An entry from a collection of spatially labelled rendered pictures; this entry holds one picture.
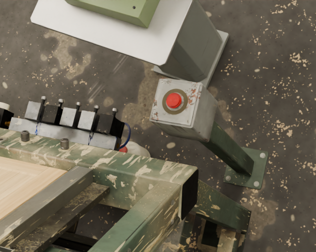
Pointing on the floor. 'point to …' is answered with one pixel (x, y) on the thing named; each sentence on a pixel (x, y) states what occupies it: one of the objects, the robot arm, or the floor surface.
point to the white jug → (130, 148)
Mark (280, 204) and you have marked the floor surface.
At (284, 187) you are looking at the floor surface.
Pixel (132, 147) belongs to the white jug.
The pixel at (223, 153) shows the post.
